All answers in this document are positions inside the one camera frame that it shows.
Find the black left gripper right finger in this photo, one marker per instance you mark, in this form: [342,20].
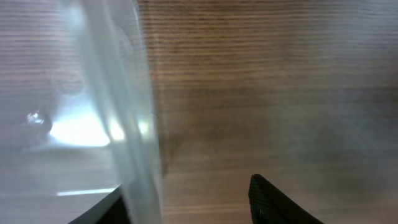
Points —
[271,206]

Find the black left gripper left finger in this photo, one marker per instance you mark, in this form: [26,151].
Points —
[110,210]

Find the clear plastic container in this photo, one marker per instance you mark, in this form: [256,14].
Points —
[77,111]

